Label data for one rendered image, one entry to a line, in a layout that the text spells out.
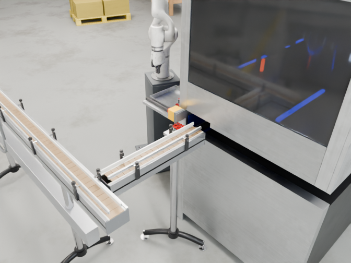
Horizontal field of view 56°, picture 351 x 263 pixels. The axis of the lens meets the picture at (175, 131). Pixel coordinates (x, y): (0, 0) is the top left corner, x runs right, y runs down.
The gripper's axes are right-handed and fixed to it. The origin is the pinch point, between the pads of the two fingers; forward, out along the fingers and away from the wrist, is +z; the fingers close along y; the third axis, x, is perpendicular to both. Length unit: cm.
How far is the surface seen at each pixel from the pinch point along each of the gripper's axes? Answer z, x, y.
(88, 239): 60, -45, -92
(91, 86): 110, 207, 57
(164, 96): 22.1, -1.2, 4.8
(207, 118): 7, -58, -12
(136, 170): 16, -59, -65
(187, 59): -24.0, -40.6, -12.5
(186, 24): -44, -39, -13
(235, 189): 44, -85, -12
